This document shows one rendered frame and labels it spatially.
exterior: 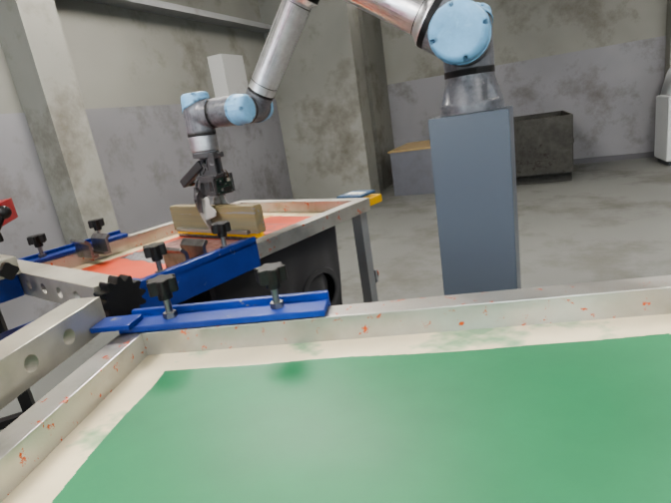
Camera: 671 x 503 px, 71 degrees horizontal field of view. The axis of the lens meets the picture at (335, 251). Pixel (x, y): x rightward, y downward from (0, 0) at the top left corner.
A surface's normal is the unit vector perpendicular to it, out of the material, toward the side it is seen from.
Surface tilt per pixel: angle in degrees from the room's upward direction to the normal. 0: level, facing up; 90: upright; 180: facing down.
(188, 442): 0
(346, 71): 90
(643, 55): 90
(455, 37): 94
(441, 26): 94
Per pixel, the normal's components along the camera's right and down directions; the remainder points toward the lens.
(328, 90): -0.38, 0.31
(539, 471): -0.14, -0.95
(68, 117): 0.91, -0.03
